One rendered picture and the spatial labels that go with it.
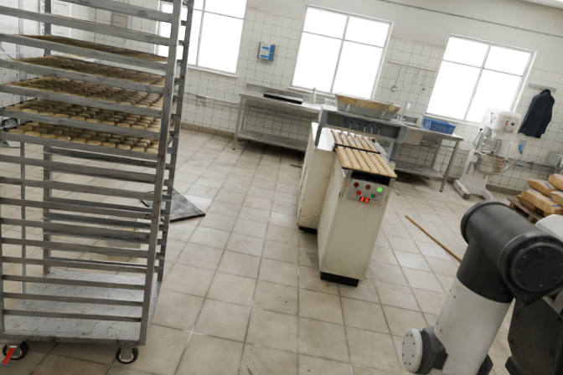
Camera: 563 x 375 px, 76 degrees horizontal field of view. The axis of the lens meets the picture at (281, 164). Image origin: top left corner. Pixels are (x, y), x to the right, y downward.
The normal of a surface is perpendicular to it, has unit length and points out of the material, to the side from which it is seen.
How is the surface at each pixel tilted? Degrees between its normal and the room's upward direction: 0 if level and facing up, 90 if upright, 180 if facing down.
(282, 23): 90
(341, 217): 90
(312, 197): 90
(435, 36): 90
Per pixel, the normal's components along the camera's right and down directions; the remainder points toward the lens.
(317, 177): -0.07, 0.28
